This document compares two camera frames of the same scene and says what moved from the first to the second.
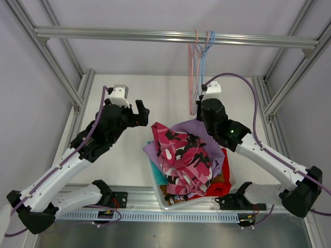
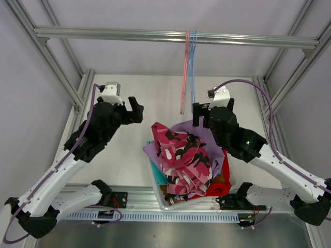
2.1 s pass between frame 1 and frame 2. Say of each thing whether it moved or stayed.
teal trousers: stayed
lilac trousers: stayed
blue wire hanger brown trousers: moved
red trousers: stayed
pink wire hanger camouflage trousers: moved
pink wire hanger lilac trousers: moved
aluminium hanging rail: stayed
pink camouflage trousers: stayed
